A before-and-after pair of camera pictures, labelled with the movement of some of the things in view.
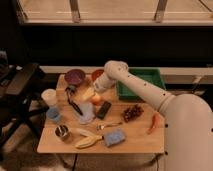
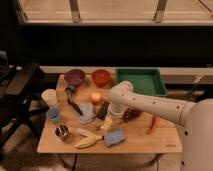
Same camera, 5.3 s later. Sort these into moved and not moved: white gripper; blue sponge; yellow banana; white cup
Moved: white gripper
Not moved: blue sponge; white cup; yellow banana
